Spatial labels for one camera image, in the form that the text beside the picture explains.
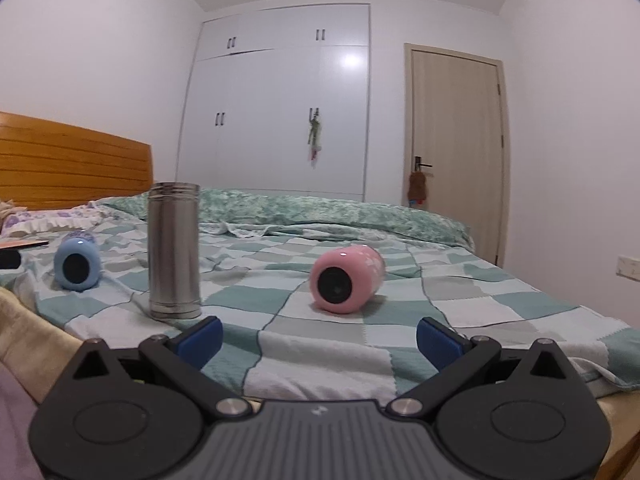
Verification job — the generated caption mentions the stainless steel cup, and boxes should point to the stainless steel cup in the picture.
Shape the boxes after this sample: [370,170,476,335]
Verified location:
[147,182,203,320]

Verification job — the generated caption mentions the beige blanket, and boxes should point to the beige blanket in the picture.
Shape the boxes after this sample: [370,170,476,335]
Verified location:
[0,286,85,406]

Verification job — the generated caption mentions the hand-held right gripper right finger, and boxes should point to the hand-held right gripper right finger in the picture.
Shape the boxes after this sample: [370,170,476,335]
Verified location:
[387,316,569,424]

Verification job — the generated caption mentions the pink cup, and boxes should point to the pink cup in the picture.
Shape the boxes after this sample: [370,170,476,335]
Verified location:
[309,243,386,314]

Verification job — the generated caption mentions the hanging green ornament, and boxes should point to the hanging green ornament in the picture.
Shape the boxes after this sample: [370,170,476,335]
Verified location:
[306,108,324,164]

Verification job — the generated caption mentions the wooden door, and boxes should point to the wooden door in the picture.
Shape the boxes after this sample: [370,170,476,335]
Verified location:
[403,43,511,267]

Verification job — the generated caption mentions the blue cup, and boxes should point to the blue cup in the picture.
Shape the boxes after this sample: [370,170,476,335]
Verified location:
[53,229,101,292]

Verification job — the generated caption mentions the wooden headboard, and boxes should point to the wooden headboard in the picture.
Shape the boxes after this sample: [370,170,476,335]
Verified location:
[0,111,153,211]

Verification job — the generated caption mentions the green checkered blanket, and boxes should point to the green checkered blanket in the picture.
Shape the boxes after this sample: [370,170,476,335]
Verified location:
[0,210,640,403]

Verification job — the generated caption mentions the white wardrobe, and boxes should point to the white wardrobe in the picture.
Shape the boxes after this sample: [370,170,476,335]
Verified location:
[176,3,372,202]

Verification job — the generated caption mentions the wall socket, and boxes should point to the wall socket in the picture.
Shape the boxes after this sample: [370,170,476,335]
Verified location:
[615,255,640,280]

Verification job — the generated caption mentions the purple cloth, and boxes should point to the purple cloth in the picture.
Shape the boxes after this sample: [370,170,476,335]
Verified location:
[0,360,43,480]

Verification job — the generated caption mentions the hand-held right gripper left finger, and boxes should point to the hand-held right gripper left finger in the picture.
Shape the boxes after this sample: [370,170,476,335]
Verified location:
[72,315,254,424]

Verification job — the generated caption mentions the purple floral pillow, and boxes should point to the purple floral pillow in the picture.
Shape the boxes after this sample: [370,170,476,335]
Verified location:
[0,202,118,239]

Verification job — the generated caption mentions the brown plush toy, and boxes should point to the brown plush toy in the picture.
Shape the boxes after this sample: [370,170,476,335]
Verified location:
[406,170,427,208]

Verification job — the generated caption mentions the green floral quilt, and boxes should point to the green floral quilt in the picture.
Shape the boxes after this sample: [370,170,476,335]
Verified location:
[97,187,476,248]

